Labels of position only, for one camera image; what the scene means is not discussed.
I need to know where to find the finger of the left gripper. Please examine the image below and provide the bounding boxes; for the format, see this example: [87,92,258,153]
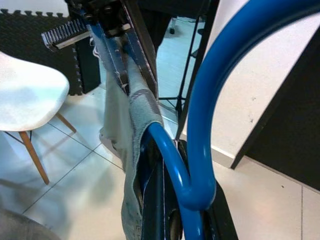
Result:
[123,0,159,101]
[87,22,130,95]

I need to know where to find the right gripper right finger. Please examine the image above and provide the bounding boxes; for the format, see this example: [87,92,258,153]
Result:
[203,183,238,240]

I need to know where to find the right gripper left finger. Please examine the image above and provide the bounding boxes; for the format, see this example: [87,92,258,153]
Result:
[138,142,187,240]

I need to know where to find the faded blue denim garment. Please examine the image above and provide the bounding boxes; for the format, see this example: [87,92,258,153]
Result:
[89,32,166,240]

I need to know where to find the blue plastic clothes hanger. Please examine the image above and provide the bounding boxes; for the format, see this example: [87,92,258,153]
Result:
[146,0,320,240]

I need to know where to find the black tripod stand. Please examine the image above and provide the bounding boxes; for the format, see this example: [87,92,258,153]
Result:
[158,14,211,118]

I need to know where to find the black foam floor mat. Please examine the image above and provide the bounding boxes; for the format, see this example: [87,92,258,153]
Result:
[0,8,83,97]

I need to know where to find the white chair wooden legs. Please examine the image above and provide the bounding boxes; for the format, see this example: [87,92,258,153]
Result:
[0,51,77,186]

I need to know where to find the black room door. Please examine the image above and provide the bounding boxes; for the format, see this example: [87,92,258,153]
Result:
[229,37,320,187]

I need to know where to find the grey upholstered ottoman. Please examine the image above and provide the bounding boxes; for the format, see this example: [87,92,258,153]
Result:
[0,208,55,240]

